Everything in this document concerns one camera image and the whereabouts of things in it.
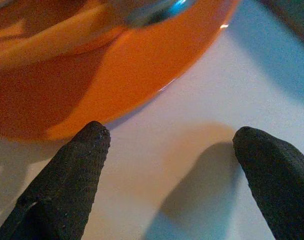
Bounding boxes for orange plate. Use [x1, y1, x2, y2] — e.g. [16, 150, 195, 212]
[0, 0, 242, 143]

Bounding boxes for metal spoon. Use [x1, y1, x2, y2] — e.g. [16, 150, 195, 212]
[124, 0, 200, 27]

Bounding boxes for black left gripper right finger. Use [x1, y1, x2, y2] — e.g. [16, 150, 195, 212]
[232, 126, 304, 240]

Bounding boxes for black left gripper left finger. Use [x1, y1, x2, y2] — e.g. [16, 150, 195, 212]
[0, 120, 111, 240]

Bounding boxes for orange bowl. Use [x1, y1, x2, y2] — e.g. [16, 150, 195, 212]
[0, 0, 132, 71]

